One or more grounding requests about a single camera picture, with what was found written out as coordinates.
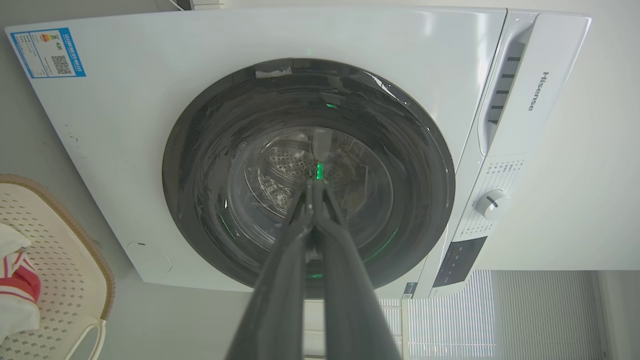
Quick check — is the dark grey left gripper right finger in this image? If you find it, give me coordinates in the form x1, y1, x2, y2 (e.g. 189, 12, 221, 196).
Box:
313, 182, 402, 360

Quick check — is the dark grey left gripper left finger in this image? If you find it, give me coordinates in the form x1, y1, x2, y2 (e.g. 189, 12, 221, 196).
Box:
225, 181, 315, 360

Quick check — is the cream perforated laundry basket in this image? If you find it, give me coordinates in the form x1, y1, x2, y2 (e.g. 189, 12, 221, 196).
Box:
0, 173, 116, 360

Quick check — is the round dark washing machine door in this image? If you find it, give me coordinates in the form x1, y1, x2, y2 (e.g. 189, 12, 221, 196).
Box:
162, 58, 456, 300

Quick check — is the white washing machine control knob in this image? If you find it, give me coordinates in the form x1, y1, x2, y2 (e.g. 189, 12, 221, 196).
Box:
475, 189, 513, 221

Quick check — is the white Hisense washing machine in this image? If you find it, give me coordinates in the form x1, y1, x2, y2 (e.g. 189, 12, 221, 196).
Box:
5, 6, 593, 300

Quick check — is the red and white clothing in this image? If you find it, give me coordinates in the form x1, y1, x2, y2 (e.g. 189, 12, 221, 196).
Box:
0, 223, 42, 346

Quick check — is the white detergent drawer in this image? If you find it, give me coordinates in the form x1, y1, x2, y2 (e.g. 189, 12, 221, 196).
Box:
476, 11, 542, 157

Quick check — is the blue energy label sticker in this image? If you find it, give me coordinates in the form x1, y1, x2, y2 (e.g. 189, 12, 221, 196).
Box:
10, 27, 87, 80

